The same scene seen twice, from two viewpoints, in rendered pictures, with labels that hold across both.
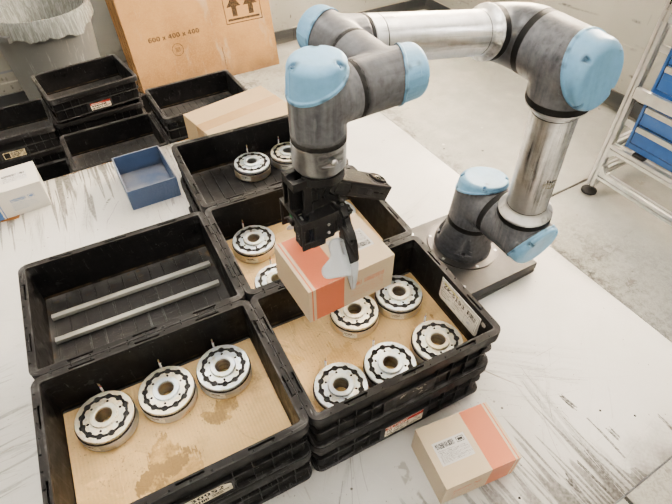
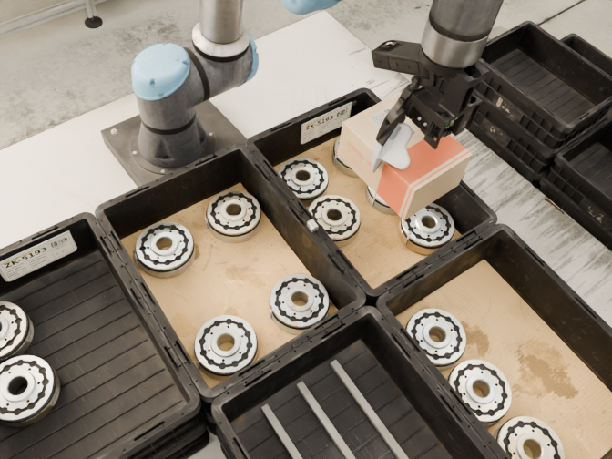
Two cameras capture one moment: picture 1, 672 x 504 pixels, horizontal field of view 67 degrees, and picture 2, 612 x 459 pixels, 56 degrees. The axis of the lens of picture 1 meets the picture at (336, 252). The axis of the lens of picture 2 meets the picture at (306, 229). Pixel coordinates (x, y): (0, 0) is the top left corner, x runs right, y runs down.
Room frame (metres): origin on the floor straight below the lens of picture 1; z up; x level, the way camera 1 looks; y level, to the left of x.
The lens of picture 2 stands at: (0.85, 0.57, 1.76)
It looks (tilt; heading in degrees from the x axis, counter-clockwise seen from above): 56 degrees down; 257
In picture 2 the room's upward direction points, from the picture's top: 7 degrees clockwise
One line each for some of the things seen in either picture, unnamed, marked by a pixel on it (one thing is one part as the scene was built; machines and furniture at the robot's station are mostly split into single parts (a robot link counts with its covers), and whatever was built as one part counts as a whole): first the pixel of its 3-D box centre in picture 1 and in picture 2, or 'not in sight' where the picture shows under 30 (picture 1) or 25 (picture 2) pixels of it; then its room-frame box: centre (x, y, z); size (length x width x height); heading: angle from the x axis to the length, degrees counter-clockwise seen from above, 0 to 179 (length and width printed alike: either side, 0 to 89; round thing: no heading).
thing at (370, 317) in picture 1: (354, 310); (333, 217); (0.66, -0.04, 0.86); 0.10 x 0.10 x 0.01
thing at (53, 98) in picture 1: (99, 119); not in sight; (2.23, 1.17, 0.37); 0.42 x 0.34 x 0.46; 121
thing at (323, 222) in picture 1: (316, 200); (441, 90); (0.57, 0.03, 1.24); 0.09 x 0.08 x 0.12; 121
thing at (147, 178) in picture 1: (146, 176); not in sight; (1.29, 0.60, 0.74); 0.20 x 0.15 x 0.07; 30
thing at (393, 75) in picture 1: (376, 74); not in sight; (0.64, -0.05, 1.40); 0.11 x 0.11 x 0.08; 31
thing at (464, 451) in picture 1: (464, 451); not in sight; (0.41, -0.25, 0.74); 0.16 x 0.12 x 0.07; 112
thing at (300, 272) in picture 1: (333, 265); (402, 154); (0.59, 0.00, 1.08); 0.16 x 0.12 x 0.07; 121
